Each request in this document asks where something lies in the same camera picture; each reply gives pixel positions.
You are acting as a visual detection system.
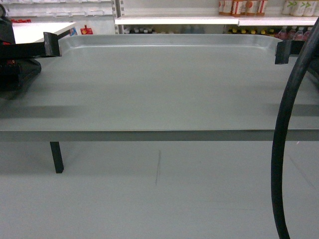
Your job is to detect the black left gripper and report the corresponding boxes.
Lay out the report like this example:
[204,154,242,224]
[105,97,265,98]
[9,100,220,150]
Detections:
[0,16,62,95]

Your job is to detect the black hanging cable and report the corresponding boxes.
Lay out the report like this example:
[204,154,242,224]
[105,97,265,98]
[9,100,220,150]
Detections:
[271,17,319,239]

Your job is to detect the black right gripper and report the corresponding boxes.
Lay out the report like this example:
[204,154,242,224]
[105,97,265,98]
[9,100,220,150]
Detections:
[275,40,319,86]

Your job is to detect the grey rectangular serving tray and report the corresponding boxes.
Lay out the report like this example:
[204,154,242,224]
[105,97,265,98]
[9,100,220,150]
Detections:
[0,33,319,142]

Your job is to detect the white checkout table far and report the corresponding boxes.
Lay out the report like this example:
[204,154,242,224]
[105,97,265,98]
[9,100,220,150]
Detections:
[12,22,75,44]

